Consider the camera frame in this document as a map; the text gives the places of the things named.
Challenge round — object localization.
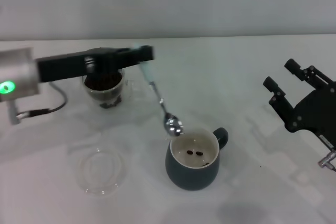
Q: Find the dark teal ceramic mug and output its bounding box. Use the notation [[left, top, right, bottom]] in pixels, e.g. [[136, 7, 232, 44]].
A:
[[165, 127, 229, 191]]

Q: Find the left gripper cable with plug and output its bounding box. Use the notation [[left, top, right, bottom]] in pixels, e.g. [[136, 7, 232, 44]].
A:
[[6, 81, 68, 125]]

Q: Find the clear double-wall glass cup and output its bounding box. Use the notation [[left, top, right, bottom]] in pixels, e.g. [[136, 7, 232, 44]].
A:
[[80, 67, 144, 115]]

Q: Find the blue-handled metal spoon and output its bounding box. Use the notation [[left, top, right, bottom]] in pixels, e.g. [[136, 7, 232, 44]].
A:
[[133, 41, 185, 138]]

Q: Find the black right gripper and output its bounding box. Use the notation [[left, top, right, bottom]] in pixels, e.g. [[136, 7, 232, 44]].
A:
[[262, 58, 336, 152]]

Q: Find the coffee bean pile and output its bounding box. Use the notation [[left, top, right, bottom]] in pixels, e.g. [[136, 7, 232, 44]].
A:
[[84, 72, 123, 91]]

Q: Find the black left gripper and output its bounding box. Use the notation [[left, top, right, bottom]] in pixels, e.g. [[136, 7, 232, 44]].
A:
[[36, 45, 154, 83]]

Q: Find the gripper cable with plug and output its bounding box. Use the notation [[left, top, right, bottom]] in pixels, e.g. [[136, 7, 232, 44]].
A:
[[6, 81, 68, 125], [317, 150, 336, 170]]

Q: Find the right gripper cable with plug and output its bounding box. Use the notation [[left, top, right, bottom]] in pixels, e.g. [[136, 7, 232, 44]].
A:
[[317, 150, 336, 170]]

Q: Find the clear glass saucer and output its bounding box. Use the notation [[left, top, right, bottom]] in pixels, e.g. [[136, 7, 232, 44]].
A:
[[76, 148, 131, 197]]

